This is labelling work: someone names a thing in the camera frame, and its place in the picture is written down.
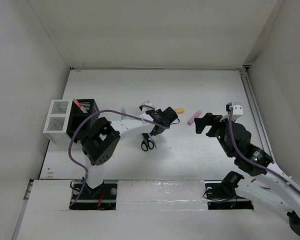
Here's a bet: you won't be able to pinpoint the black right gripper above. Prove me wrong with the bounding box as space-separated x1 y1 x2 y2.
194 112 236 158

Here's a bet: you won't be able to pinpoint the black handled scissors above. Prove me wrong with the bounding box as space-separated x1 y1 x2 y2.
141 133 155 152

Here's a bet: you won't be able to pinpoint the green highlighter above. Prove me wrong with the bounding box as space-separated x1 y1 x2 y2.
121 107 127 120

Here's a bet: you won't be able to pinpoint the red highlighter pen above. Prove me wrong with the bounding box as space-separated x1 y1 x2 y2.
73 98 87 114

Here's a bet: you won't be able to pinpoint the orange highlighter pen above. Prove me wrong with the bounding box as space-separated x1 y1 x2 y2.
73 98 84 112

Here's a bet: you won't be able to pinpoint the blue ballpoint pen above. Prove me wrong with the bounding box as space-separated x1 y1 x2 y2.
150 136 158 149

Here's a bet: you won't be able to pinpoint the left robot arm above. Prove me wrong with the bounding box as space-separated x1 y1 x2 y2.
80 107 178 199

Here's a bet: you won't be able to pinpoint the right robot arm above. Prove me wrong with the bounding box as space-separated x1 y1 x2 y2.
194 113 300 237

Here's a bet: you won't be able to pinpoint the orange yellow highlighter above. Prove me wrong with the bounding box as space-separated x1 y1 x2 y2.
175 108 185 114

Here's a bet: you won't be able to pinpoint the pink purple highlighter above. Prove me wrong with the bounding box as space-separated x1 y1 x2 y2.
187 109 203 126

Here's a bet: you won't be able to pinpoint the black slotted container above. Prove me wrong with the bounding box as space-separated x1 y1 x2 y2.
66 98 99 143

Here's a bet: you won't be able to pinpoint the white slotted container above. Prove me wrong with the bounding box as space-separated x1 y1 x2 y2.
43 99 73 145

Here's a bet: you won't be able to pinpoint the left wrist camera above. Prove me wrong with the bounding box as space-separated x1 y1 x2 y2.
139 101 156 111

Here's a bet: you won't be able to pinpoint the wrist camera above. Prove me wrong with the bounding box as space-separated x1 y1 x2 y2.
139 101 156 111
226 102 244 121

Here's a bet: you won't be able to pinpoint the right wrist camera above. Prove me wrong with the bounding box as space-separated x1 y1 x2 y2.
226 102 244 121

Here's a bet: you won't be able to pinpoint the aluminium rail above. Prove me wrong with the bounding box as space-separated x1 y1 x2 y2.
237 67 278 172

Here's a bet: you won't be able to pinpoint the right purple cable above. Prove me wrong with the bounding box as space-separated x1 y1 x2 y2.
227 106 300 205

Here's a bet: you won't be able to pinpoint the purple cable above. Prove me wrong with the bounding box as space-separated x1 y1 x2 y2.
227 106 300 205
68 103 171 208

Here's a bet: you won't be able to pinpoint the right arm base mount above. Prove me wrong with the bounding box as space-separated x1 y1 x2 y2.
202 171 254 210

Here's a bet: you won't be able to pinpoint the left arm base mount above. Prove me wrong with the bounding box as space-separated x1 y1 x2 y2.
69 178 118 211

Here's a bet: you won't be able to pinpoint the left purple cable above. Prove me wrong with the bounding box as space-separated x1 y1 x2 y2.
68 103 171 208

